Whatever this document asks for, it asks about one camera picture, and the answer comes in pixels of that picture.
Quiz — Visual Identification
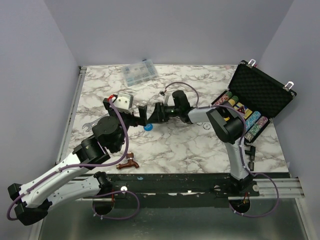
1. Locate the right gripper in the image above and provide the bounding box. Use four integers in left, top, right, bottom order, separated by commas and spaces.
146, 103, 181, 125

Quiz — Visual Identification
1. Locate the blue small blind button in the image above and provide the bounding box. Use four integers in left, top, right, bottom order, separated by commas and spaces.
143, 123, 153, 132

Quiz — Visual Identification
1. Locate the blue playing card deck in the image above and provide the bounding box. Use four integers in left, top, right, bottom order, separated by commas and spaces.
234, 102, 253, 120

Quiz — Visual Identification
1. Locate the red triangular dealer button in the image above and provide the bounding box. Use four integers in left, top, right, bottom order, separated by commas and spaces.
237, 106, 246, 114

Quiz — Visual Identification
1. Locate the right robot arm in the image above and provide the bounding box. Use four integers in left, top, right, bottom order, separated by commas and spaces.
147, 90, 252, 196

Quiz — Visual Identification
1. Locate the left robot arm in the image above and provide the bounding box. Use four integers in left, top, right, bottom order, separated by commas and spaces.
6, 102, 147, 226

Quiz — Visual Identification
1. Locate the brown faucet tap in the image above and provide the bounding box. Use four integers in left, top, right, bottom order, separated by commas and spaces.
116, 152, 140, 170

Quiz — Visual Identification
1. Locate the clear plastic organizer box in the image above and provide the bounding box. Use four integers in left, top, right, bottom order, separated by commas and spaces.
121, 59, 158, 87

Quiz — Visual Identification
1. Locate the white poker chip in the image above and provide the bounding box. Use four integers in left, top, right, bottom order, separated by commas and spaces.
203, 123, 212, 130

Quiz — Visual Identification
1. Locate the silver wrench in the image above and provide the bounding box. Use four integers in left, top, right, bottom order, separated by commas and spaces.
82, 118, 100, 132

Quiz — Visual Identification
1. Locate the black pipe fitting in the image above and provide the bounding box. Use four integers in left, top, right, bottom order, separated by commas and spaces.
245, 145, 256, 171

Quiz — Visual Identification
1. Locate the black poker chip case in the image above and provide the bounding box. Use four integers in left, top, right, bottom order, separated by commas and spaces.
212, 59, 297, 146

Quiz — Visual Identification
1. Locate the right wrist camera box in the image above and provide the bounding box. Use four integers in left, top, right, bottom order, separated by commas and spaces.
159, 90, 171, 106

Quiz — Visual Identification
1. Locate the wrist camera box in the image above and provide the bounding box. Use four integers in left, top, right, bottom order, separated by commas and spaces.
159, 90, 171, 106
103, 92, 134, 112

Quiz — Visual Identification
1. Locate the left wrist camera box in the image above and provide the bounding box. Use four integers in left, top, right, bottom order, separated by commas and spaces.
103, 92, 134, 112

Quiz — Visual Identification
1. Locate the aluminium frame rail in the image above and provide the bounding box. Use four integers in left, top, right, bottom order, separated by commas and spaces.
55, 66, 87, 165

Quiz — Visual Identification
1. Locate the black mounting rail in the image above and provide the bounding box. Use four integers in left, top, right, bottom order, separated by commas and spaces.
95, 172, 259, 209

